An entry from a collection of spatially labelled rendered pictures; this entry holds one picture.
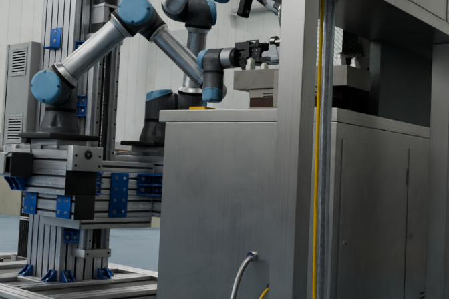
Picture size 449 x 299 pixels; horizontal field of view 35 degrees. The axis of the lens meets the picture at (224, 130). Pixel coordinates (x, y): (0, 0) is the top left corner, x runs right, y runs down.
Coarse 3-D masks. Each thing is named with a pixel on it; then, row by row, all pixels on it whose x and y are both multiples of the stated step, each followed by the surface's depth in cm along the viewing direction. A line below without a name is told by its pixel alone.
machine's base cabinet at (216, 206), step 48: (192, 144) 230; (240, 144) 219; (336, 144) 200; (384, 144) 226; (192, 192) 228; (240, 192) 217; (336, 192) 200; (384, 192) 225; (192, 240) 227; (240, 240) 216; (336, 240) 200; (384, 240) 226; (192, 288) 225; (240, 288) 215; (336, 288) 200; (384, 288) 226
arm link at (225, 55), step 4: (224, 48) 255; (228, 48) 254; (232, 48) 253; (224, 52) 253; (228, 52) 252; (220, 56) 254; (224, 56) 252; (228, 56) 252; (220, 60) 254; (224, 60) 253; (228, 60) 252; (224, 64) 254; (228, 64) 253; (232, 64) 253; (228, 68) 255; (232, 68) 255
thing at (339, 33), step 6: (318, 24) 235; (318, 30) 235; (336, 30) 231; (342, 30) 230; (318, 36) 235; (336, 36) 231; (342, 36) 230; (318, 42) 235; (336, 42) 231; (342, 42) 230; (318, 48) 235; (336, 48) 231; (342, 48) 230; (318, 54) 234; (336, 54) 231
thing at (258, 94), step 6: (252, 90) 226; (258, 90) 225; (264, 90) 223; (270, 90) 222; (336, 90) 213; (342, 90) 217; (252, 96) 226; (258, 96) 225; (264, 96) 224; (270, 96) 224; (336, 96) 213; (342, 96) 217; (252, 102) 226; (258, 102) 225; (264, 102) 223; (270, 102) 222; (336, 102) 214; (342, 102) 217; (252, 108) 226; (258, 108) 224; (264, 108) 223; (270, 108) 222; (276, 108) 220; (342, 108) 217
